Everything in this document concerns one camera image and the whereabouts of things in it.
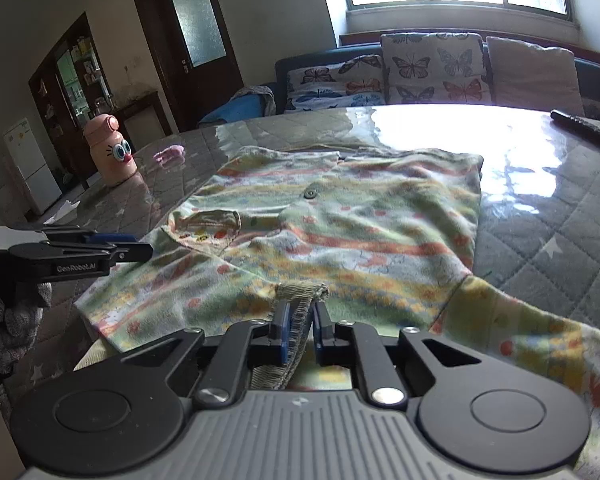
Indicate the blue cloth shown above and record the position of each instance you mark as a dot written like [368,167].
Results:
[230,110]

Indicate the dark wooden side cabinet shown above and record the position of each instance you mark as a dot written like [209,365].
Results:
[142,120]

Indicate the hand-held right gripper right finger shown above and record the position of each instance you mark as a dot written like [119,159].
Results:
[322,334]

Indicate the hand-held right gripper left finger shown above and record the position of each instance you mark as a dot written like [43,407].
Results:
[281,332]

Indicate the grey cloth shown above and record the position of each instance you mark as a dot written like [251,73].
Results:
[262,97]

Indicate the white paper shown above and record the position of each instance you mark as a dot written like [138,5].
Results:
[62,212]

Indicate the small pink object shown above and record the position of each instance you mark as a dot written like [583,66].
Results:
[169,153]

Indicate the person's left hand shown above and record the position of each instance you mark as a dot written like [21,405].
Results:
[20,325]

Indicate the dark wooden display cabinet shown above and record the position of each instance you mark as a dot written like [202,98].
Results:
[75,90]

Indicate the green floral children's shirt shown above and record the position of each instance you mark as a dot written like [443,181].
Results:
[355,220]

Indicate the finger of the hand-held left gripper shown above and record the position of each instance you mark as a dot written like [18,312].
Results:
[112,238]
[135,252]

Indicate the plain white cushion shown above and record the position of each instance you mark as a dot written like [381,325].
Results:
[535,75]

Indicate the pink cartoon bottle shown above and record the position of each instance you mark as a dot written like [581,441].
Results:
[110,155]

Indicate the quilted grey table cover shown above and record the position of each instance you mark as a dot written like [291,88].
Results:
[530,240]

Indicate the butterfly print back cushion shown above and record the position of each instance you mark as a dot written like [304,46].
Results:
[430,67]

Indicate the dark blue sofa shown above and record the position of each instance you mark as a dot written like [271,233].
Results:
[595,80]

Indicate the dark wooden door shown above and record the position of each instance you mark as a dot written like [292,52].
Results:
[195,35]

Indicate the white refrigerator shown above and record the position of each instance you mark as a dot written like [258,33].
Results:
[30,165]

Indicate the black remote control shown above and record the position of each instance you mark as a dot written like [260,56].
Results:
[585,127]

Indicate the butterfly print seat cushion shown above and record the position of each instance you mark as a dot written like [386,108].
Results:
[330,85]

